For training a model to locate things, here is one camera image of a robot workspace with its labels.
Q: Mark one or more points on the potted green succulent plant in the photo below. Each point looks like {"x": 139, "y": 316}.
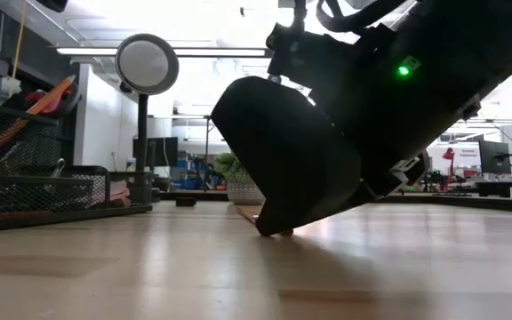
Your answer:
{"x": 242, "y": 193}

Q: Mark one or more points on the red background desk lamp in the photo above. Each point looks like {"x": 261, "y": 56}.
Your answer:
{"x": 448, "y": 154}

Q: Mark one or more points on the black desk lamp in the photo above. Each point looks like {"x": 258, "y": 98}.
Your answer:
{"x": 147, "y": 64}

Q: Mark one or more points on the black binder clip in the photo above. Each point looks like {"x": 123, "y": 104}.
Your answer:
{"x": 186, "y": 202}

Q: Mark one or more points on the background computer monitor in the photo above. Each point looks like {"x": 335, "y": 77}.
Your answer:
{"x": 493, "y": 157}

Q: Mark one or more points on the black aluminium table frame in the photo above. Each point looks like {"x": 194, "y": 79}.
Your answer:
{"x": 460, "y": 202}

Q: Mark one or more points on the black mesh desk organizer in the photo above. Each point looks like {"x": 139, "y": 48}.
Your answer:
{"x": 38, "y": 195}

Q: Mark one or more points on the dark background screen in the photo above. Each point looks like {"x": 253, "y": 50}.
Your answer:
{"x": 162, "y": 151}

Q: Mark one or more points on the yellow pencil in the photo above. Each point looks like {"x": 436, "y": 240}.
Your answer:
{"x": 249, "y": 214}
{"x": 53, "y": 94}

